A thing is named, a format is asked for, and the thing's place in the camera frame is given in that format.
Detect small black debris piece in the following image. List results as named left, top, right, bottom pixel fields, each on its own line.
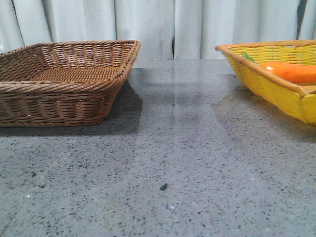
left=159, top=183, right=168, bottom=191

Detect white curtain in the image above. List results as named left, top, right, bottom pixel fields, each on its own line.
left=0, top=0, right=316, bottom=60

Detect brown wicker basket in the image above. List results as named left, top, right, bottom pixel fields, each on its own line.
left=0, top=40, right=141, bottom=127

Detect yellow woven basket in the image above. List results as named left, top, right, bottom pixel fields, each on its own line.
left=215, top=39, right=316, bottom=123

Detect orange toy carrot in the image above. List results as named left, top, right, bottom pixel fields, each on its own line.
left=254, top=62, right=316, bottom=84

